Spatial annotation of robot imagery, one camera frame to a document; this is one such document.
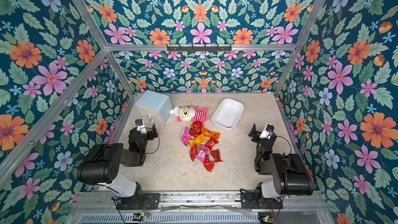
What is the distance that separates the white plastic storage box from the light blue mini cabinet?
0.33 m

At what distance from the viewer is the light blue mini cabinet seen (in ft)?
3.12

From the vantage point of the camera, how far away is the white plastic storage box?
1.00m
